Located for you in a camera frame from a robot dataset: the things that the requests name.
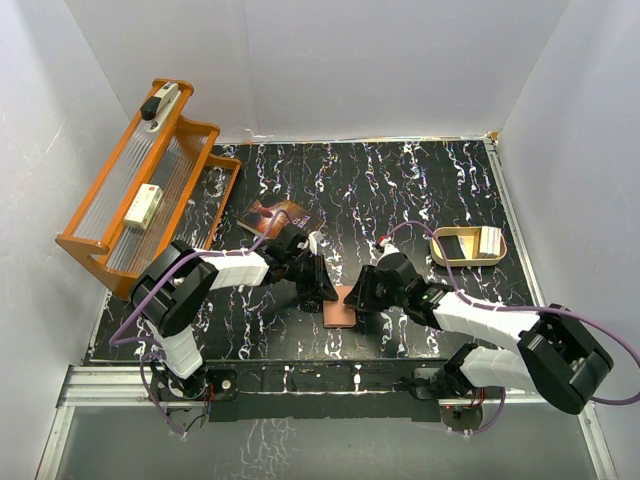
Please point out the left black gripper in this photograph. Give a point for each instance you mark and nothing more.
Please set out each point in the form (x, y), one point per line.
(319, 286)

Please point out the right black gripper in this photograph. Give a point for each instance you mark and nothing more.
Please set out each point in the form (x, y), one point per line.
(360, 296)

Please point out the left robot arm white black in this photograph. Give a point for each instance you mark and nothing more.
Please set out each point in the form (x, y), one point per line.
(170, 292)

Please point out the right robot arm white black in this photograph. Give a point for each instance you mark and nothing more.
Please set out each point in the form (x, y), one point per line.
(548, 353)

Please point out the stack of credit cards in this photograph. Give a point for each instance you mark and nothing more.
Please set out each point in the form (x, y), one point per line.
(489, 242)

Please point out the dark paperback book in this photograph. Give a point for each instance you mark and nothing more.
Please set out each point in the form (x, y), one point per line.
(270, 208)

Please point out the beige oval tray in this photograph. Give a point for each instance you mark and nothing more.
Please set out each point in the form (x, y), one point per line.
(458, 247)

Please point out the orange wooden shelf rack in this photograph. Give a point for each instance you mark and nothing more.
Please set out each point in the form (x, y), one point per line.
(174, 158)

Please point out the small white green box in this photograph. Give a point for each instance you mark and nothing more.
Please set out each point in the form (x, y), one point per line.
(143, 206)

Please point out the black white stapler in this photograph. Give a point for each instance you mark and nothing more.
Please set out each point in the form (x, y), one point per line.
(156, 109)

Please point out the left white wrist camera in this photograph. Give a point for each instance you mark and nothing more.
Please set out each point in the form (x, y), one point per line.
(310, 244)

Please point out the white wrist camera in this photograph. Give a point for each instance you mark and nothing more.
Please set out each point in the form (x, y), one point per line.
(386, 247)
(310, 244)

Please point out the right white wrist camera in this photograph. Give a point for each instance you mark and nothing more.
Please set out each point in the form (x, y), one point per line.
(386, 247)

